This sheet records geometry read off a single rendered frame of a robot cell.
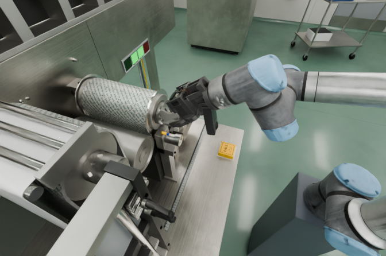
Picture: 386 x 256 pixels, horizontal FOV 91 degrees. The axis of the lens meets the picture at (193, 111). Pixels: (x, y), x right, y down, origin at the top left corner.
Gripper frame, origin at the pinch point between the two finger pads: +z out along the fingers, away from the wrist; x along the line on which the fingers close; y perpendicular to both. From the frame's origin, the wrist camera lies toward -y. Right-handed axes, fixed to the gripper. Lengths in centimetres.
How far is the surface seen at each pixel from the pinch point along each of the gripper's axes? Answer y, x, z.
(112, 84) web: 18.0, -2.8, 10.9
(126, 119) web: 8.2, 4.3, 8.5
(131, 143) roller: 3.5, 10.8, 5.7
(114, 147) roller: 8.9, 17.4, -1.0
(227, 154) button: -37.1, -15.0, 5.0
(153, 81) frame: -7, -79, 76
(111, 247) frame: 1.6, 33.6, -8.7
